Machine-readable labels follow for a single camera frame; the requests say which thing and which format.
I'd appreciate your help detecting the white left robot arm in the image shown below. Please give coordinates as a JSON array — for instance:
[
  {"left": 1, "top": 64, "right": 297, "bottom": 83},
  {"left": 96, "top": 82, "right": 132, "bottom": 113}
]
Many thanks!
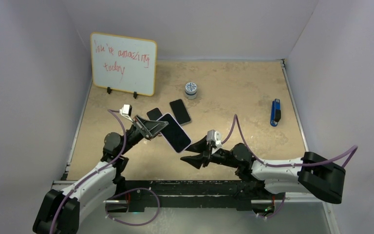
[{"left": 33, "top": 116, "right": 169, "bottom": 234}]

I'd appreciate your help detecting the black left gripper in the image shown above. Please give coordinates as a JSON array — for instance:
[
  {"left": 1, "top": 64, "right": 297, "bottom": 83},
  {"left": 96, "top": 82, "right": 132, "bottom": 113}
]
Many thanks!
[{"left": 119, "top": 116, "right": 168, "bottom": 156}]

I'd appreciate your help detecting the purple phone black screen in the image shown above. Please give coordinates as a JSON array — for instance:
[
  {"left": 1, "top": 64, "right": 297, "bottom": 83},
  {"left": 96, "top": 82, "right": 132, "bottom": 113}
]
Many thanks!
[{"left": 160, "top": 115, "right": 191, "bottom": 152}]

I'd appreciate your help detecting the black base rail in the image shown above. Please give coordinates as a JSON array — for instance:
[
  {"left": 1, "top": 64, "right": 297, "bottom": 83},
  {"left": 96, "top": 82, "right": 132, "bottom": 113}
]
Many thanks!
[{"left": 105, "top": 180, "right": 286, "bottom": 214}]

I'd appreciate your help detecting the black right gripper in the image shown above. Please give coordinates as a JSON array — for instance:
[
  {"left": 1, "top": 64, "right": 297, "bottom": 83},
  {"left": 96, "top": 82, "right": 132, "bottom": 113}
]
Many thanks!
[{"left": 181, "top": 135, "right": 239, "bottom": 169}]

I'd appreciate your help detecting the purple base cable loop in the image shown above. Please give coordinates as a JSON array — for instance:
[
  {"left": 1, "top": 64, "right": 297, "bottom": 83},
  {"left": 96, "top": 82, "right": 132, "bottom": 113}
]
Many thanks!
[{"left": 105, "top": 187, "right": 161, "bottom": 227}]

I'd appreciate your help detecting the orange framed whiteboard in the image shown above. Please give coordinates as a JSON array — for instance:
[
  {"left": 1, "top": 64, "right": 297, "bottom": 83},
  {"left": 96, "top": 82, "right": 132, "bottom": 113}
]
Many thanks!
[{"left": 90, "top": 32, "right": 158, "bottom": 97}]

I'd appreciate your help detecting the blue black stapler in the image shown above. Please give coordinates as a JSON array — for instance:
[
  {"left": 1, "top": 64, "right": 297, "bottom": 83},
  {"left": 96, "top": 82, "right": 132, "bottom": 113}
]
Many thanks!
[{"left": 270, "top": 98, "right": 281, "bottom": 127}]

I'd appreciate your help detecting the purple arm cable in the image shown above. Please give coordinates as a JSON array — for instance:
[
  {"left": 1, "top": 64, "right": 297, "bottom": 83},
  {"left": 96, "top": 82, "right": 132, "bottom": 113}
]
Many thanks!
[
  {"left": 220, "top": 114, "right": 358, "bottom": 169},
  {"left": 49, "top": 109, "right": 128, "bottom": 234}
]

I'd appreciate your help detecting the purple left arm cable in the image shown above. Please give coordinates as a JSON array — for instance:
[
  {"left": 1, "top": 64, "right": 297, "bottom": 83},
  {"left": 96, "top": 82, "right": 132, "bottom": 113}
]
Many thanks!
[{"left": 49, "top": 109, "right": 128, "bottom": 234}]

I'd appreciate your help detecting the small black phone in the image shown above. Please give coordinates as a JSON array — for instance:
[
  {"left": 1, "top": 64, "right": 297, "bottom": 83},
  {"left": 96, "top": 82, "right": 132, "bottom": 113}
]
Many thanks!
[{"left": 147, "top": 107, "right": 163, "bottom": 121}]

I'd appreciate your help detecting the phone in pink case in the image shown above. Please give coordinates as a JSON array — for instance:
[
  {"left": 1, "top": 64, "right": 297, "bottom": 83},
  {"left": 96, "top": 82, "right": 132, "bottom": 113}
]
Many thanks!
[{"left": 169, "top": 99, "right": 191, "bottom": 125}]

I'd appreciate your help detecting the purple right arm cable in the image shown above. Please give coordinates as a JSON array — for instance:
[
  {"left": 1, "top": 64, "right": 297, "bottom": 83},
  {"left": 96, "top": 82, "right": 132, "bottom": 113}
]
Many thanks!
[{"left": 220, "top": 114, "right": 358, "bottom": 169}]

